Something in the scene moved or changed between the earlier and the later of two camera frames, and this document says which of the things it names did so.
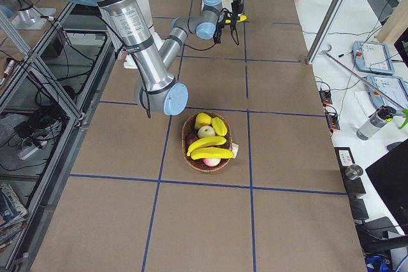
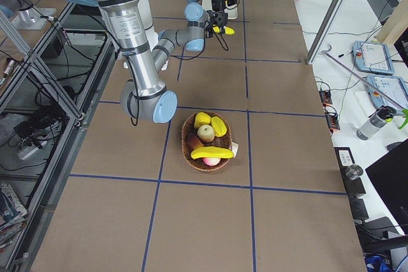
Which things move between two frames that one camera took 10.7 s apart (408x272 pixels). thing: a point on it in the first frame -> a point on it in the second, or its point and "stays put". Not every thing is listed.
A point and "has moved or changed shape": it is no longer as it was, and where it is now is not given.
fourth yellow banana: x=210 y=152 stays put
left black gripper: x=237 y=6 -> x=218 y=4
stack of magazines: x=13 y=216 stays put
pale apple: x=206 y=130 stays put
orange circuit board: x=332 y=119 stays put
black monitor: x=389 y=175 stays put
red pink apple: x=211 y=162 stays put
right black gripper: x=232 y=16 -> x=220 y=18
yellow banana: x=212 y=141 has moved or changed shape
